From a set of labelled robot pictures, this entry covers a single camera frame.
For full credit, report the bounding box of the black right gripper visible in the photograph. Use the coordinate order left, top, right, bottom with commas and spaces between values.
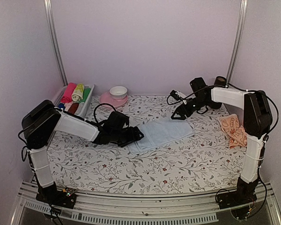
171, 96, 210, 120

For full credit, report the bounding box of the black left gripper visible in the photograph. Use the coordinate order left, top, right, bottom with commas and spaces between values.
111, 126, 144, 147

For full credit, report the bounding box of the light blue towel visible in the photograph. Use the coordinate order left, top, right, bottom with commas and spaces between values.
127, 118, 194, 155

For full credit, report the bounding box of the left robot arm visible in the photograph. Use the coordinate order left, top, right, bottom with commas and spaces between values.
20, 100, 144, 203

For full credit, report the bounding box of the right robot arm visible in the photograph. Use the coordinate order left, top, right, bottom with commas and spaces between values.
170, 76, 273, 204

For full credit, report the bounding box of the white bowl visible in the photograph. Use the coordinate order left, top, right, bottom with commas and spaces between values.
109, 86, 127, 100

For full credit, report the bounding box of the pink plate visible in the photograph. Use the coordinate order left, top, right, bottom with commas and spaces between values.
99, 91, 128, 108

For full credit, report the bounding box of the orange patterned towel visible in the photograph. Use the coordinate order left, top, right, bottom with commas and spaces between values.
218, 114, 247, 149

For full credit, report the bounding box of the dark brown cylinder cup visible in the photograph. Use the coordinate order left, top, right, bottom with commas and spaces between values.
207, 76, 227, 109

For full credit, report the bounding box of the green rolled towel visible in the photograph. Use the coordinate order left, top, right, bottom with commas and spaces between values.
79, 88, 91, 103

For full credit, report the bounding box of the brown rolled towel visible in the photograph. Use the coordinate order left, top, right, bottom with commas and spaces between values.
67, 103, 79, 114

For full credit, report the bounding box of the yellow-green rolled towel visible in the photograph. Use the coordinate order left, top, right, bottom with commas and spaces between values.
71, 83, 84, 102

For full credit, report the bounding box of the pink rolled towel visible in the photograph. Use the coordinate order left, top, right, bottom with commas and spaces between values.
60, 82, 77, 104

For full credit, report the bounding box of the blue rolled towel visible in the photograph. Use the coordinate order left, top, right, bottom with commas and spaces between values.
58, 103, 65, 109

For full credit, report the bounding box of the white plastic basket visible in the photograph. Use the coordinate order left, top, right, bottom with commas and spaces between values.
52, 82, 95, 118

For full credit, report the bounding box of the left black cable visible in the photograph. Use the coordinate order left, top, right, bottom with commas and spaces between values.
93, 103, 118, 124

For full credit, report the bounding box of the black cable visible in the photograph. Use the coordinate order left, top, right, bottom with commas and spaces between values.
93, 103, 118, 124
166, 83, 279, 141

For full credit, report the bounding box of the right black cable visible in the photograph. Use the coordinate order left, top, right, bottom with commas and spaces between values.
166, 83, 279, 141

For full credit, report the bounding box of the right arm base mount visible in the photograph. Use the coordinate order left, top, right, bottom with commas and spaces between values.
215, 188, 257, 209

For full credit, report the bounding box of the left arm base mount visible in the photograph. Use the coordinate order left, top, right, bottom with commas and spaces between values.
36, 182, 77, 209

